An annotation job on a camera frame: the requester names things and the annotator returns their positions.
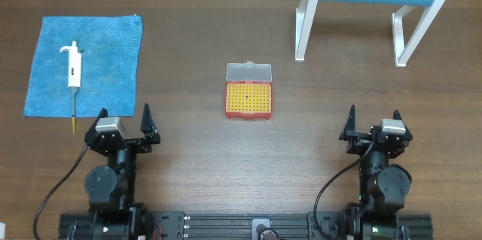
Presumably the blue cloth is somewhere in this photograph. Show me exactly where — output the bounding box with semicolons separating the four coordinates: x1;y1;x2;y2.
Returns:
23;14;144;118

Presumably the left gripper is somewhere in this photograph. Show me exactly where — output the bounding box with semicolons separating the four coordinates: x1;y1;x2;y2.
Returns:
84;102;162;157

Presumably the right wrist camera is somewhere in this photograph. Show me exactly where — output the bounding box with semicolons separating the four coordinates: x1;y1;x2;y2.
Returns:
380;117;407;136

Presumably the white pipette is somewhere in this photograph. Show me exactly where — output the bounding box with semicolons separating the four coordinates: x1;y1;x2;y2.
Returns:
59;41;84;136

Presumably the red and yellow tip box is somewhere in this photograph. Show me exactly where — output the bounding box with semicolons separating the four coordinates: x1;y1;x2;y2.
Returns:
224;60;273;120

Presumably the mounting rail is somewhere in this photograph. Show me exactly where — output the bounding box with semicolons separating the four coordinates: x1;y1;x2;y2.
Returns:
58;211;434;240

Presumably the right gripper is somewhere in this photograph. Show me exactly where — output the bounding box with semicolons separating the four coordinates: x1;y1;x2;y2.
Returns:
338;104;413;159

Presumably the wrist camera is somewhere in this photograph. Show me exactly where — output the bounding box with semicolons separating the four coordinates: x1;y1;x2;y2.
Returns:
380;117;407;136
94;116;127;139

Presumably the black cable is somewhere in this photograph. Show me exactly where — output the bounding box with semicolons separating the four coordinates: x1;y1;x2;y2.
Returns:
313;136;377;234
32;143;90;240

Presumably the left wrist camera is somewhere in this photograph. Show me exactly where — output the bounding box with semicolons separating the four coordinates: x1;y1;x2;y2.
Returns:
94;116;127;139

